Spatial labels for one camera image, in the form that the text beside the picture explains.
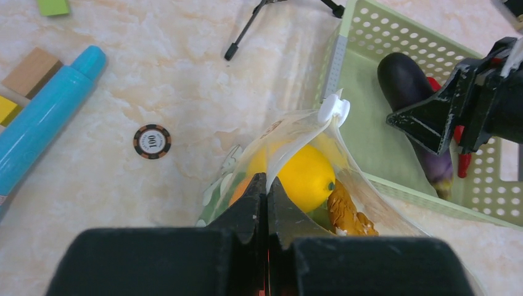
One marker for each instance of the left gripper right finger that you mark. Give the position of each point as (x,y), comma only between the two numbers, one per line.
(305,259)

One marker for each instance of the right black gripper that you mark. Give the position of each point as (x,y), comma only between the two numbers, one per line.
(483,95)

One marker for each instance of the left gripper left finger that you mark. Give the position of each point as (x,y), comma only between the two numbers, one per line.
(163,261)

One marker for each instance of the red toy chili pepper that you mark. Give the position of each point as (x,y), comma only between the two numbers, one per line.
(464,160)

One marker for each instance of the orange toy ginger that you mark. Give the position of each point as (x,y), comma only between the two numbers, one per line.
(344,216)

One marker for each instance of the clear zip top bag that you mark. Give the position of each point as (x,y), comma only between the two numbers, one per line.
(320,128)

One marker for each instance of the yellow toy lemon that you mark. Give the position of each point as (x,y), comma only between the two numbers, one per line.
(308,178)

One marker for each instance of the green toy cabbage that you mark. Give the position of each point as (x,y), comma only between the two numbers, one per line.
(212,196)

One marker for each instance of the red orange toy pepper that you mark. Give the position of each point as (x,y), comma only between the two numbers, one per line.
(240,189)

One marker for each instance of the light green plastic basket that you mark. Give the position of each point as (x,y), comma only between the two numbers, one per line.
(367,33)

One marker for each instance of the poker chip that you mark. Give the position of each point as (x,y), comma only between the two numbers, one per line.
(152,141)

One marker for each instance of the blue cylinder toy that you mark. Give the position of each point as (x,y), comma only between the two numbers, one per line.
(29,134)

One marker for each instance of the yellow wooden block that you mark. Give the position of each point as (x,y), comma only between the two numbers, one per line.
(9,110)

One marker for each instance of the brown wooden block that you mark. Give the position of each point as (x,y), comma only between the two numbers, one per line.
(32,73)

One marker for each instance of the green wooden block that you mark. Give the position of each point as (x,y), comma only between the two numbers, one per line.
(50,8)

